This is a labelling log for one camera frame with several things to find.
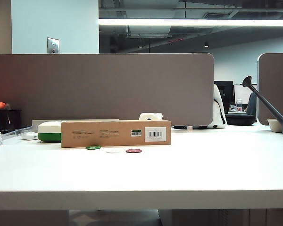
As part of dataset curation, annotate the long brown cardboard box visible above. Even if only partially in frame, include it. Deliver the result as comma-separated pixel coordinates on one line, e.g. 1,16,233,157
60,120,172,149

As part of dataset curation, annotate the wide brown desk divider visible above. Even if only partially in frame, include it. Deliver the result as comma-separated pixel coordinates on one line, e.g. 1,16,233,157
0,52,215,127

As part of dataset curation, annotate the black computer monitor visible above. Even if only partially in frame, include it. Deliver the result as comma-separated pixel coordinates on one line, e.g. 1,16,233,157
214,81,234,114

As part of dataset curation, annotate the green and white case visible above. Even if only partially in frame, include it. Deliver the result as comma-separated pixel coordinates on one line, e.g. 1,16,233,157
37,121,63,143

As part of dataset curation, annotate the black round cushion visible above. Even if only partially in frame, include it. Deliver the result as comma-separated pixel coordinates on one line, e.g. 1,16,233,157
225,113,257,126

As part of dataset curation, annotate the white-screen computer monitor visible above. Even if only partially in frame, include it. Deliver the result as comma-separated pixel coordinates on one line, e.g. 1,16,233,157
233,84,253,105

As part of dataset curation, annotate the long ceiling light strip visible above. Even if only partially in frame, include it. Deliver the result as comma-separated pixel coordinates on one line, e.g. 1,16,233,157
98,18,283,27

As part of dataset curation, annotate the dark office chair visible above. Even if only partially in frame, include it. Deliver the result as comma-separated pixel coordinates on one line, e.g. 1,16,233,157
246,92,258,116

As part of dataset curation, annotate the white earbuds case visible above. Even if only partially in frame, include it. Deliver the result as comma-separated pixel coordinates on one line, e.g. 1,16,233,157
21,132,39,140

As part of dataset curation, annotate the dark grey watering can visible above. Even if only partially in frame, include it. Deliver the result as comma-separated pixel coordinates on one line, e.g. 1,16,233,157
242,75,283,137

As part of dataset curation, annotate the clear acrylic tray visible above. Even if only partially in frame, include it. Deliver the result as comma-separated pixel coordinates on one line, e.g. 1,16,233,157
0,125,34,141

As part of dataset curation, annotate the black container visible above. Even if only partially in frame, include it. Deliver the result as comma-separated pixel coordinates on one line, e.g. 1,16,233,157
0,108,22,133

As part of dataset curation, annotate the narrow brown desk divider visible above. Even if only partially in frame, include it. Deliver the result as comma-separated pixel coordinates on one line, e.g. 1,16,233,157
257,52,283,126

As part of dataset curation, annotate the beige paper bowl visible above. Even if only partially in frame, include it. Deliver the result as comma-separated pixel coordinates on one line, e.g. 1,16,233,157
265,118,283,133

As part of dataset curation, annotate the metal wall outlet plate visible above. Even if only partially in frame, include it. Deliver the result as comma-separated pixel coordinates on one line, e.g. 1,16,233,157
46,37,60,54

